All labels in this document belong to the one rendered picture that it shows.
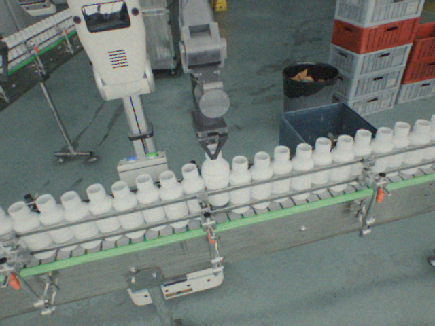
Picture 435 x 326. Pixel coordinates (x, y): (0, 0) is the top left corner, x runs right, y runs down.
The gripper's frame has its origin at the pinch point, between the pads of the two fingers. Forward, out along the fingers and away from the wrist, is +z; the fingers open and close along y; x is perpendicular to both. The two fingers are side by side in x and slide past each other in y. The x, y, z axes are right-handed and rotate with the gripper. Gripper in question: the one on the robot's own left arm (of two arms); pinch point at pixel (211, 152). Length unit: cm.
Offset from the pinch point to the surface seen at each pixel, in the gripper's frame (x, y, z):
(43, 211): 41.0, -2.2, 5.9
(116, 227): 26.9, -2.3, 15.7
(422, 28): -274, 225, 52
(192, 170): 5.4, -1.7, 3.2
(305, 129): -54, 53, 35
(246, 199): -7.3, -3.6, 14.5
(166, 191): 12.4, -2.8, 6.8
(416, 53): -235, 185, 61
